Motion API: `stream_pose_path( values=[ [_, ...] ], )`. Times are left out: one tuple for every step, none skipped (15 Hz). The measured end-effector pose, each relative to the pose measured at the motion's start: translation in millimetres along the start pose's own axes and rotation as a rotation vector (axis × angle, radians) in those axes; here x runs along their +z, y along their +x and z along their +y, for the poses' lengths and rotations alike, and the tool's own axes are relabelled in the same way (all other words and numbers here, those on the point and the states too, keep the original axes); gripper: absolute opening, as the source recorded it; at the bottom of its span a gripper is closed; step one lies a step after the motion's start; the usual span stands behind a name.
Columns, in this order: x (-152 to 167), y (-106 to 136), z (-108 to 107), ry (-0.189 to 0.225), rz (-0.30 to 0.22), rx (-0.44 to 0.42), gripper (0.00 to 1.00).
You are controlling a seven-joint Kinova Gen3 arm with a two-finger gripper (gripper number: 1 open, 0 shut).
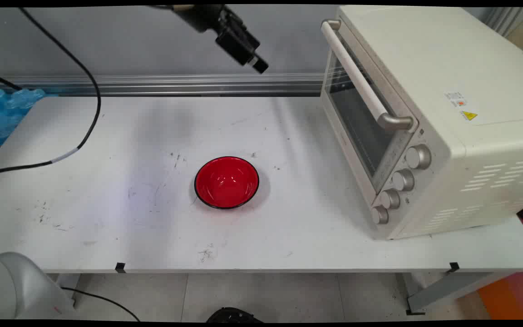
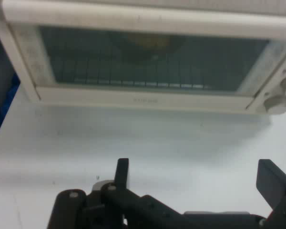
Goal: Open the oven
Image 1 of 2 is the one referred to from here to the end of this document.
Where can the grey table leg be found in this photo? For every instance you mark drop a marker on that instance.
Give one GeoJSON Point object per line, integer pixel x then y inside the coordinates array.
{"type": "Point", "coordinates": [447, 288]}

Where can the yellow warning sticker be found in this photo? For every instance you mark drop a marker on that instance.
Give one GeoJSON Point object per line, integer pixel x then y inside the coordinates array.
{"type": "Point", "coordinates": [469, 115]}

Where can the blue bubble wrap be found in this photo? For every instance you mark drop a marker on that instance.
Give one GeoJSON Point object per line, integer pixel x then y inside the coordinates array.
{"type": "Point", "coordinates": [2, 113]}

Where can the black round floor object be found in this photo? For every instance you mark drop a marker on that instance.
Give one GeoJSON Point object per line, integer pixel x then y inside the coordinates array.
{"type": "Point", "coordinates": [232, 315]}

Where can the red bowl with black rim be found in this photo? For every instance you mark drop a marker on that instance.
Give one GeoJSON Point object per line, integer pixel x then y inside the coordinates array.
{"type": "Point", "coordinates": [226, 182]}

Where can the orange floor panel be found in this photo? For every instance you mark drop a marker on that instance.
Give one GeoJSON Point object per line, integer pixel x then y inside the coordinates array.
{"type": "Point", "coordinates": [502, 299]}

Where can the silver oven knob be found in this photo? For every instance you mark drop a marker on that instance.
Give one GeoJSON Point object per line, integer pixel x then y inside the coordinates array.
{"type": "Point", "coordinates": [418, 156]}
{"type": "Point", "coordinates": [379, 214]}
{"type": "Point", "coordinates": [390, 199]}
{"type": "Point", "coordinates": [403, 180]}

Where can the black tape piece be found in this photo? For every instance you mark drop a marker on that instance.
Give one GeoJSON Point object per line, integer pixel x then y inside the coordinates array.
{"type": "Point", "coordinates": [454, 266]}
{"type": "Point", "coordinates": [120, 267]}

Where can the cream toaster oven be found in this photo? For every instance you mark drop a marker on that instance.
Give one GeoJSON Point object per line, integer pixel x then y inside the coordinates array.
{"type": "Point", "coordinates": [425, 68]}

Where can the aluminium rail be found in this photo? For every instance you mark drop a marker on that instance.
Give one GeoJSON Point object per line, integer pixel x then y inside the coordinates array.
{"type": "Point", "coordinates": [175, 84]}

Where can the white oven label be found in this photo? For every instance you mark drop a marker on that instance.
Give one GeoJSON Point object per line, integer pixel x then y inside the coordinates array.
{"type": "Point", "coordinates": [456, 98]}

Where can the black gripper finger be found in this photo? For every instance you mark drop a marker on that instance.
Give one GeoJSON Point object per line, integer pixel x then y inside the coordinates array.
{"type": "Point", "coordinates": [243, 32]}
{"type": "Point", "coordinates": [239, 50]}

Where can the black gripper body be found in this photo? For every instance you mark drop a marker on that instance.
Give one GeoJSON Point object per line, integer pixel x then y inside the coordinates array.
{"type": "Point", "coordinates": [198, 16]}

